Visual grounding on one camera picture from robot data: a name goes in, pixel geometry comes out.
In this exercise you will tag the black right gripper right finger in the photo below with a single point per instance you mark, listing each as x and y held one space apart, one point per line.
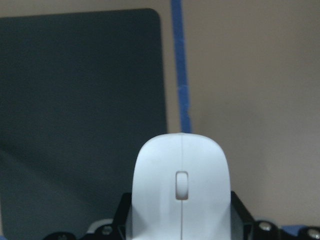
242 222

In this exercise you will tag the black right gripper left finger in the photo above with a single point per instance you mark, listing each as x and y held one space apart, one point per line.
122 220

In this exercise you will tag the white computer mouse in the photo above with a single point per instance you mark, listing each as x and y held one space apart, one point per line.
180 190

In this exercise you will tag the black mousepad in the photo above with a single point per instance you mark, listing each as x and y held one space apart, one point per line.
80 93

